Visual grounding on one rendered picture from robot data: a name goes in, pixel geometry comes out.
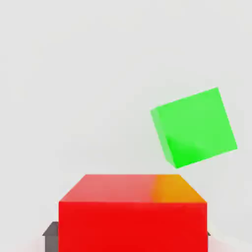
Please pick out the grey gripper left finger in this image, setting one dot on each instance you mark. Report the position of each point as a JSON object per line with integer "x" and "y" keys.
{"x": 51, "y": 237}

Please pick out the small red cube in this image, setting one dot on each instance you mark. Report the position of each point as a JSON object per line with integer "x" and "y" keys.
{"x": 132, "y": 224}

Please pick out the small green cube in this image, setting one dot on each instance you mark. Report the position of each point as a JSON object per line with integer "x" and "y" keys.
{"x": 195, "y": 126}

